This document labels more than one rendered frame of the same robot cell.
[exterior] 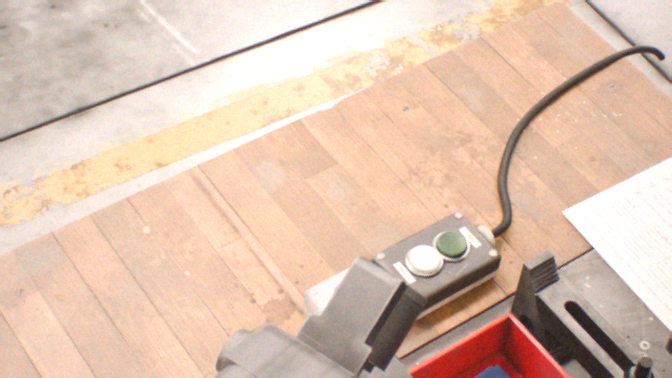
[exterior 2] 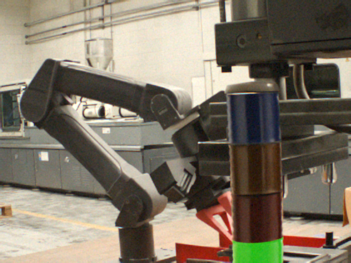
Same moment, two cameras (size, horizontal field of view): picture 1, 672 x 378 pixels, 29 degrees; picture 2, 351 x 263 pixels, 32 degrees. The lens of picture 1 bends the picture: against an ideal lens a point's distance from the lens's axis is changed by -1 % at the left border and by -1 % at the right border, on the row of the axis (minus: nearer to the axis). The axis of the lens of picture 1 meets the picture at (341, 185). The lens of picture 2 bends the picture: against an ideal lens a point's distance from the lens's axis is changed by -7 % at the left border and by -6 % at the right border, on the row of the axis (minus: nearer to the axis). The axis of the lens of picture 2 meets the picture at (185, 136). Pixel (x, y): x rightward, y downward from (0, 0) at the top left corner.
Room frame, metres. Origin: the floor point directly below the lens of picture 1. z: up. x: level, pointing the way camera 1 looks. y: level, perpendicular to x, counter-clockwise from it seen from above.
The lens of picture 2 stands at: (0.26, -1.07, 1.19)
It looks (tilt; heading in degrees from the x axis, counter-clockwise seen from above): 3 degrees down; 80
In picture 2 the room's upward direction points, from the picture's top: 3 degrees counter-clockwise
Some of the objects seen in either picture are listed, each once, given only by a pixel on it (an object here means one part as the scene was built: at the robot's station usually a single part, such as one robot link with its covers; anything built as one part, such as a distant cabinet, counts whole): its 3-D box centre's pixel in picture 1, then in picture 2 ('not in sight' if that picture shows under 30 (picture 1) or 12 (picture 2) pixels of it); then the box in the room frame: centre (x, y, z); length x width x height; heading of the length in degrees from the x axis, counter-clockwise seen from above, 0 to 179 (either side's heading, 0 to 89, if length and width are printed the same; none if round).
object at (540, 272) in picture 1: (550, 309); not in sight; (0.68, -0.20, 0.95); 0.06 x 0.03 x 0.09; 39
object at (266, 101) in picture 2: not in sight; (254, 117); (0.39, -0.62, 1.17); 0.04 x 0.04 x 0.03
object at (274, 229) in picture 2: not in sight; (257, 215); (0.39, -0.62, 1.10); 0.04 x 0.04 x 0.03
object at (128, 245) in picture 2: not in sight; (136, 244); (0.37, 0.06, 0.94); 0.20 x 0.07 x 0.08; 39
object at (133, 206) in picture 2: not in sight; (139, 208); (0.38, 0.06, 1.00); 0.09 x 0.06 x 0.06; 59
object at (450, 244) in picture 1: (450, 249); not in sight; (0.76, -0.11, 0.93); 0.03 x 0.03 x 0.02
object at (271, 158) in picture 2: not in sight; (256, 166); (0.39, -0.62, 1.14); 0.04 x 0.04 x 0.03
